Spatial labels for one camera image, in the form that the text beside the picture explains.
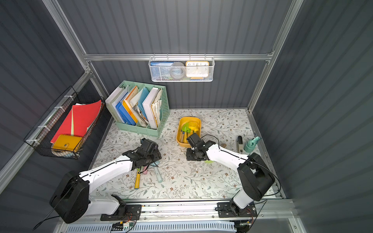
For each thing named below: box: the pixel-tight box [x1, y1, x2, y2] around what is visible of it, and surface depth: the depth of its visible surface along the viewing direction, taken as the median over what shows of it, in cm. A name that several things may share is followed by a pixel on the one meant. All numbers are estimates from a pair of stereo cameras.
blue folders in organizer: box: [115, 101, 136, 126], surface depth 99 cm
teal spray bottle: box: [243, 136, 262, 154], surface depth 93 cm
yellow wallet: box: [50, 133, 84, 152], surface depth 65 cm
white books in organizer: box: [142, 87, 160, 130], surface depth 94 cm
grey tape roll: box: [169, 61, 186, 80], surface depth 90 cm
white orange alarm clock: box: [185, 60, 210, 80], surface depth 90 cm
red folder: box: [50, 99, 102, 144], surface depth 76 cm
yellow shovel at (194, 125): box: [188, 121, 200, 133], surface depth 107 cm
